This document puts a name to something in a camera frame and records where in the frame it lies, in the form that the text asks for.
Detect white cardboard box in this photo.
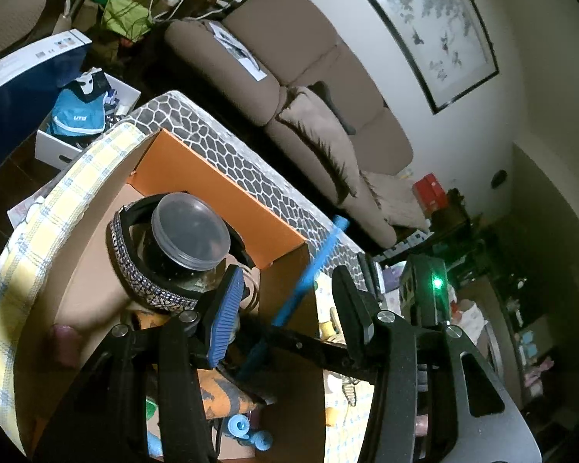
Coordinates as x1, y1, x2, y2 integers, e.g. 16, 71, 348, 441
35, 68, 142, 169

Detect green bag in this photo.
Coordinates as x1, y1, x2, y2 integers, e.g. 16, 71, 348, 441
101, 0, 152, 42

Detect grey patterned tablecloth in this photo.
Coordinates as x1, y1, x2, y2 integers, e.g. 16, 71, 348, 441
125, 89, 367, 271

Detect framed ink painting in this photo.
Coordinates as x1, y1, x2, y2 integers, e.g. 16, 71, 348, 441
335, 0, 500, 115

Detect blue cap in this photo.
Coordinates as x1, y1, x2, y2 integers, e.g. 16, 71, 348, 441
46, 89, 109, 138

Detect clear plastic jar with lid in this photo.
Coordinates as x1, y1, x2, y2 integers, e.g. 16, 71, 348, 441
137, 192, 232, 300

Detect beige chair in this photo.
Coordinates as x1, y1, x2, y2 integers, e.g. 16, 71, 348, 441
0, 0, 46, 63

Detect large blue and white box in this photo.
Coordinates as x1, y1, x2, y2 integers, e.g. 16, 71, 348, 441
0, 29, 91, 179

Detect flat brown cushion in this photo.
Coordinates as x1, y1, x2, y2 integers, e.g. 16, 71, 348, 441
362, 171, 432, 232

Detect blue hair roller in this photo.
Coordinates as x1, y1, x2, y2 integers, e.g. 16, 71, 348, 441
248, 431, 276, 451
227, 415, 252, 439

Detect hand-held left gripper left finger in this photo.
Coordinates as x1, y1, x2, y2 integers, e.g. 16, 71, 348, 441
34, 265, 247, 463

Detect orange cardboard box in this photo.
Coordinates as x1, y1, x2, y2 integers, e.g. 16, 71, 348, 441
17, 128, 334, 463

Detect rhinestone studded headband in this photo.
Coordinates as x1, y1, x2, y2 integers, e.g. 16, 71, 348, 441
106, 210, 201, 312

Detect large brown cushion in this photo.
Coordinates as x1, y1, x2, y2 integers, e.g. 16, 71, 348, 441
275, 87, 362, 203

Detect red box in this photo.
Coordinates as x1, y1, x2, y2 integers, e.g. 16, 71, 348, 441
411, 174, 449, 213

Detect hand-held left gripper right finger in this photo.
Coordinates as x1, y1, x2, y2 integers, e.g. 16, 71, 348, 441
330, 265, 543, 463

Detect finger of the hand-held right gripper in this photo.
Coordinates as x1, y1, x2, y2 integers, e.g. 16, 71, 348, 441
232, 321, 382, 387
217, 362, 278, 406

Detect brown sofa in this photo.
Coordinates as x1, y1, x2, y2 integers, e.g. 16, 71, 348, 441
164, 0, 416, 247

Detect paper sheets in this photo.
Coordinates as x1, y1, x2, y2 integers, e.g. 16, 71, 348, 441
207, 22, 267, 81

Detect pink hair roller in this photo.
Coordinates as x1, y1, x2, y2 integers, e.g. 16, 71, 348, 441
51, 325, 80, 367

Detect orange patterned cloth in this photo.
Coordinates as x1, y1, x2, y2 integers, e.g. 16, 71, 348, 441
125, 311, 271, 420

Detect blue plastic strip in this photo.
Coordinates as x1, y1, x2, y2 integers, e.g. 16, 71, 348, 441
234, 216, 349, 382

